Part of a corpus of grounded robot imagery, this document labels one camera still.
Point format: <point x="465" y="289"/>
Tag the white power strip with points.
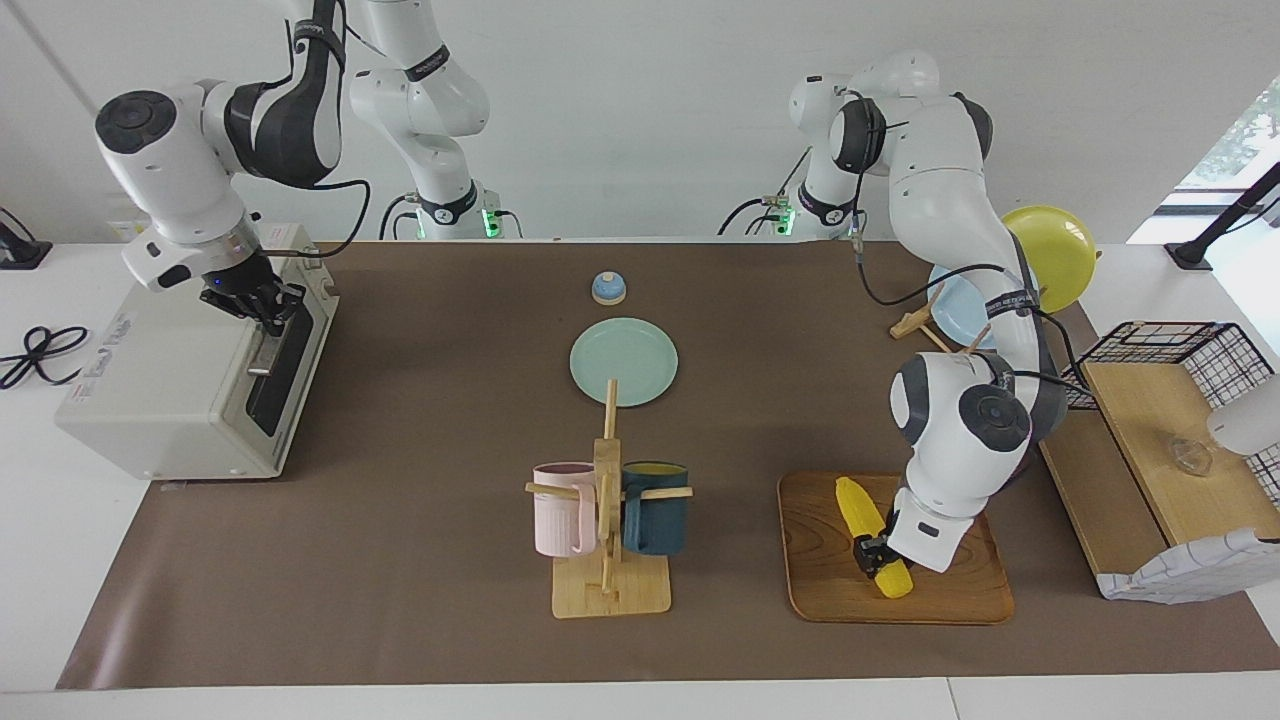
<point x="125" y="230"/>

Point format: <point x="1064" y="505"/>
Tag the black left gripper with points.
<point x="890" y="525"/>

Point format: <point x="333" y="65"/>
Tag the pink mug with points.
<point x="560" y="515"/>

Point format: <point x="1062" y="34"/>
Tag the glass oven door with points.
<point x="290" y="370"/>

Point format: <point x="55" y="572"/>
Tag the light blue plate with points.
<point x="960" y="310"/>

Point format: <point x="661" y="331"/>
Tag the yellow plate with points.
<point x="1060" y="260"/>

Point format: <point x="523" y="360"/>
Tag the white checked cloth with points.
<point x="1190" y="575"/>

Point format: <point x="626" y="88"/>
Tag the pale green plate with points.
<point x="625" y="355"/>

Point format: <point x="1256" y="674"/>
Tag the brown wooden tray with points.
<point x="830" y="590"/>

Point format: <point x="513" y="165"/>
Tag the dark blue mug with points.
<point x="655" y="520"/>

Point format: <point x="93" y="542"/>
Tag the black desk mount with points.
<point x="20" y="250"/>

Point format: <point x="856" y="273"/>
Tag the black clamp stand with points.
<point x="1230" y="210"/>

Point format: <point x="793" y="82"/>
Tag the yellow corn cob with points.
<point x="860" y="505"/>

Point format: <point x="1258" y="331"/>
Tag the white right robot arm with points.
<point x="170" y="170"/>

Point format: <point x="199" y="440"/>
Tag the wooden mug tree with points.
<point x="610" y="595"/>

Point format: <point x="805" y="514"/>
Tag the small clear glass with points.
<point x="1190" y="455"/>

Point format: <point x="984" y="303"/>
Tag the brown table mat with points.
<point x="400" y="560"/>

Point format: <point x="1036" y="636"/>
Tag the white rounded device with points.
<point x="1250" y="420"/>

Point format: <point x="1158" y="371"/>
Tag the wooden plate rack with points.
<point x="912" y="322"/>

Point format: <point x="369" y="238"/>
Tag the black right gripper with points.
<point x="240" y="288"/>

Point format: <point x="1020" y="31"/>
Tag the beige toaster oven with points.
<point x="150" y="400"/>

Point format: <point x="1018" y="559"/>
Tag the light wooden shelf board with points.
<point x="1160" y="430"/>

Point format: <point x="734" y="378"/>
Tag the small blue bell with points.
<point x="609" y="290"/>

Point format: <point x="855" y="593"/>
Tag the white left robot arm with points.
<point x="940" y="200"/>

